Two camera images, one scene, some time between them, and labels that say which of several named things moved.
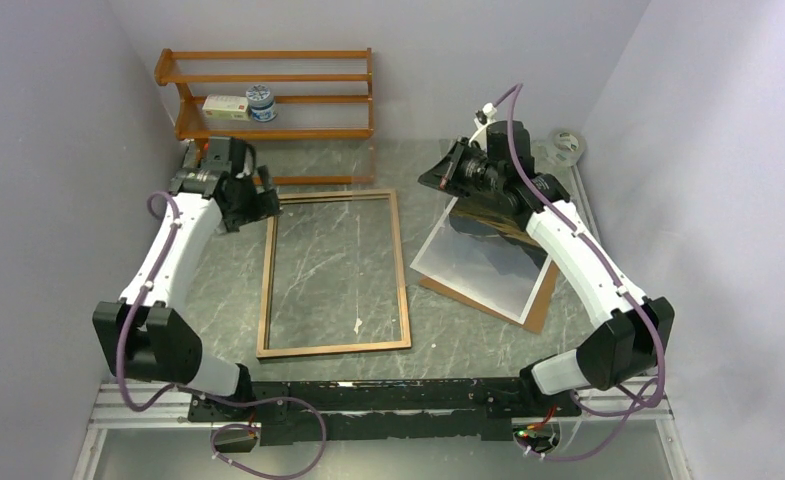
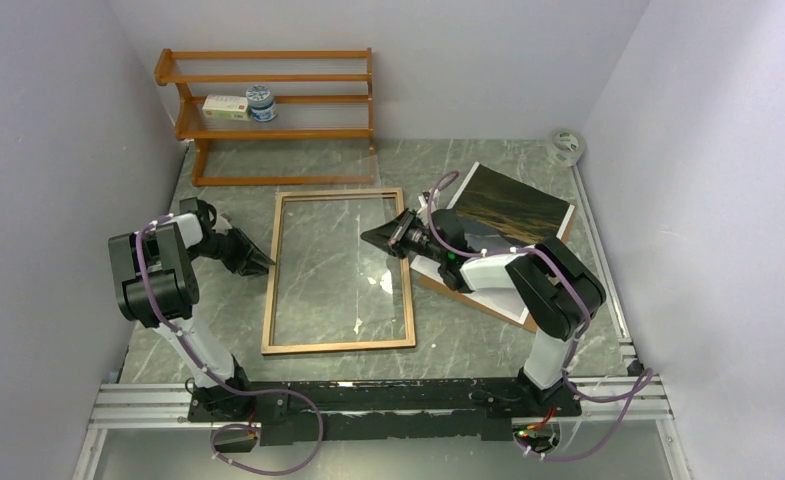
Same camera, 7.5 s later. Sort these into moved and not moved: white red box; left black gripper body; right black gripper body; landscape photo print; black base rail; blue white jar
Moved: left black gripper body; right black gripper body
Not moved: white red box; blue white jar; black base rail; landscape photo print
